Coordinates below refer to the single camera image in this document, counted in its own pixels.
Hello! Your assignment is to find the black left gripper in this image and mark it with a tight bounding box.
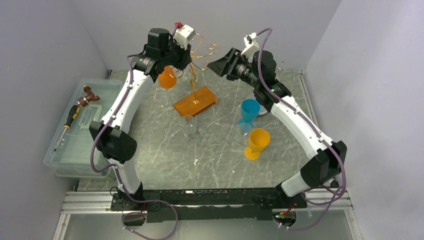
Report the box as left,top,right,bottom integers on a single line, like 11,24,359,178
161,36,192,71

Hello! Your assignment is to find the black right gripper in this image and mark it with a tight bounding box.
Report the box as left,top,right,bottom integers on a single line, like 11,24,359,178
207,47,261,89

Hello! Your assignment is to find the orange plastic goblet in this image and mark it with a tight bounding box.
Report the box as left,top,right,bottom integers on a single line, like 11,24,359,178
157,65,177,89

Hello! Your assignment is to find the gold wire glass rack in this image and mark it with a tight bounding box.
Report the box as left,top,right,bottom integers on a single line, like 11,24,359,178
173,33,220,117

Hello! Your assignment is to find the yellow plastic goblet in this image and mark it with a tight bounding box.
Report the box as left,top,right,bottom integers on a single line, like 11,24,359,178
244,128,271,161

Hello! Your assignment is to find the clear plastic storage box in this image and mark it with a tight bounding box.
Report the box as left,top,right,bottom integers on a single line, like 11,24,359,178
43,79,123,178

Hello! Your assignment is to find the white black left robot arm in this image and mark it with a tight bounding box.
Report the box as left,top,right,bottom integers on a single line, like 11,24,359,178
89,23,196,210

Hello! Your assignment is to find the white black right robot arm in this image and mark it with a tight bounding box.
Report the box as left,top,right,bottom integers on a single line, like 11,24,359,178
207,48,347,208

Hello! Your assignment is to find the clear pink tinted glass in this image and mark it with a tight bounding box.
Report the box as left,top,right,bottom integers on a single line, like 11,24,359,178
214,88,229,125

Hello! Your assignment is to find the clear tall glass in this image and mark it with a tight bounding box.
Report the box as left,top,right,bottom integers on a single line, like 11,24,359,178
236,122,252,146

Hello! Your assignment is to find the clear small glass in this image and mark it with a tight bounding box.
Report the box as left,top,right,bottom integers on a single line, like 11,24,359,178
180,115,197,138

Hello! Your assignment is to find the blue plastic goblet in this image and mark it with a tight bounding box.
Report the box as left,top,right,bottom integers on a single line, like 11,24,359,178
238,99,261,127

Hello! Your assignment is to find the brown bronze faucet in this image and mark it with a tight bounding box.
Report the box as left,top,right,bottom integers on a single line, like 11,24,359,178
77,85,100,107

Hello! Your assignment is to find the black yellow screwdriver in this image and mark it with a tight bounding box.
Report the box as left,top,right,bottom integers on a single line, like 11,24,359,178
53,104,81,152

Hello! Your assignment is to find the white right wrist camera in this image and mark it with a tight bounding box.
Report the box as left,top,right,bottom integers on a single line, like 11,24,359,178
241,32,259,58

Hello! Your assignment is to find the chrome wire glass rack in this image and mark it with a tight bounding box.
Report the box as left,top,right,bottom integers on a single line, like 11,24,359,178
255,59,285,117

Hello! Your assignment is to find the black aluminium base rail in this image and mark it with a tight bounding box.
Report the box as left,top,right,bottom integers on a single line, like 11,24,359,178
61,187,332,227

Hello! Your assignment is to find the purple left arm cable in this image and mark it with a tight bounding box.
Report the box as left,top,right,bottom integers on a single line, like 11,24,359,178
90,24,180,240

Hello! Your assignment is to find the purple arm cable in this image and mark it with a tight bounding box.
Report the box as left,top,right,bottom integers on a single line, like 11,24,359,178
256,27,347,232
90,24,180,240

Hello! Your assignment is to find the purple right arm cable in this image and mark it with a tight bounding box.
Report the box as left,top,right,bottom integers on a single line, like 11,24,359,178
256,27,347,232

